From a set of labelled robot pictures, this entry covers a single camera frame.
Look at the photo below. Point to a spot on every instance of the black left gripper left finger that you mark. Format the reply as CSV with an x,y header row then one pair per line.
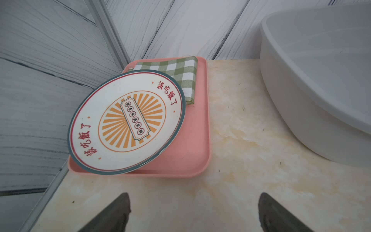
x,y
113,218

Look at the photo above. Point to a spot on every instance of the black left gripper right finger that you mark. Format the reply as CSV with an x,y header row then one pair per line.
x,y
275,218

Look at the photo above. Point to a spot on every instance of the grey plastic storage box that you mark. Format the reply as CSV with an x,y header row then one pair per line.
x,y
316,66

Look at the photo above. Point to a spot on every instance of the round patterned ceramic plate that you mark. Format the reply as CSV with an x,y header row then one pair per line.
x,y
126,122

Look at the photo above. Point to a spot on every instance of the pink plastic tray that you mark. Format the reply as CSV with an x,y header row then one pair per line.
x,y
190,152

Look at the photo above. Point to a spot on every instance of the green checkered cloth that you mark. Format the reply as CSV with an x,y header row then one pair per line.
x,y
183,70

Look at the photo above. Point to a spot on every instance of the left aluminium frame post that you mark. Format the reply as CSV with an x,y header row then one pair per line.
x,y
106,26

